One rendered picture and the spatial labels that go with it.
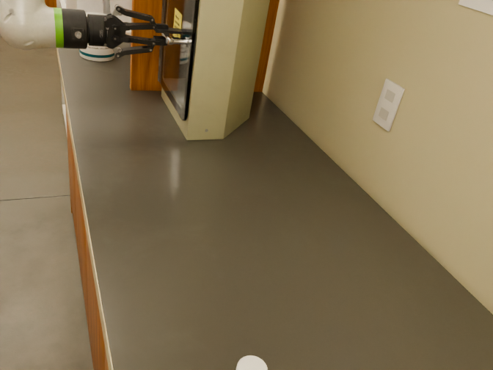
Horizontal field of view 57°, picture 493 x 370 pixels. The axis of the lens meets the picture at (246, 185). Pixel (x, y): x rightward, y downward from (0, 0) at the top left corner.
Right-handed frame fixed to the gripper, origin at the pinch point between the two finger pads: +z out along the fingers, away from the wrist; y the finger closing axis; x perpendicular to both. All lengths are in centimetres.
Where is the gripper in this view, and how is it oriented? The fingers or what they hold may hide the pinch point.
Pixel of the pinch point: (167, 34)
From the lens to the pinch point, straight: 128.3
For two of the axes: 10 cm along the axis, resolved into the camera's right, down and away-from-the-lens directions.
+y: 1.6, -8.4, -5.2
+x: -3.7, -5.4, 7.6
